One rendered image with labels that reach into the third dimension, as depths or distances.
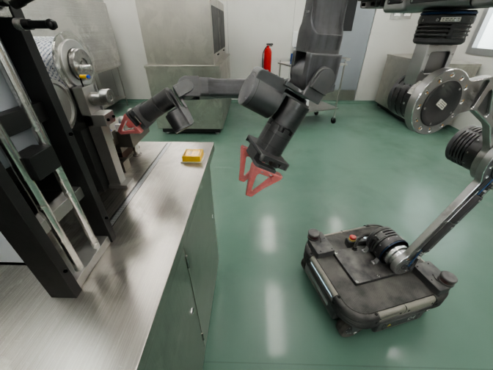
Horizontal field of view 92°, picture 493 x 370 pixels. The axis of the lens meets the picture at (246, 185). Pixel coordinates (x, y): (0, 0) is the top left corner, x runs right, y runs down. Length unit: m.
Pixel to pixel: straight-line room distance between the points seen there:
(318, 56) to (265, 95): 0.10
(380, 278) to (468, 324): 0.57
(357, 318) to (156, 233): 1.00
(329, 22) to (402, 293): 1.30
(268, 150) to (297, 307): 1.21
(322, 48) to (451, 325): 1.65
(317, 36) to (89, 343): 0.61
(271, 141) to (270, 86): 0.10
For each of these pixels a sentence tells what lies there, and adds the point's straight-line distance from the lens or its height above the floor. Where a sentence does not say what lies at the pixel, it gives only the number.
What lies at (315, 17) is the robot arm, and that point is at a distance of 0.45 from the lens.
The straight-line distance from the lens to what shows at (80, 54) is 0.81.
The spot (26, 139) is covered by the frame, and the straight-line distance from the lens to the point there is 0.53.
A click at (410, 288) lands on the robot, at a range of 1.54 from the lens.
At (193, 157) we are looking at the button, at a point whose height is 0.92.
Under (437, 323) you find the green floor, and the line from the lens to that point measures 1.81.
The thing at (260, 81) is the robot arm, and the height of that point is 1.26.
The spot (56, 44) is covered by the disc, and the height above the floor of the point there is 1.30.
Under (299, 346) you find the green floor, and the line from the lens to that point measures 1.47.
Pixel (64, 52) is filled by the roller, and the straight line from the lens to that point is 0.79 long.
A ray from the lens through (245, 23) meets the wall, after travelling 5.19.
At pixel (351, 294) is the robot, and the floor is 0.24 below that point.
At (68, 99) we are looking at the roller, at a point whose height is 1.18.
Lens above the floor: 1.33
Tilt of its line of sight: 33 degrees down
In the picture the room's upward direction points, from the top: straight up
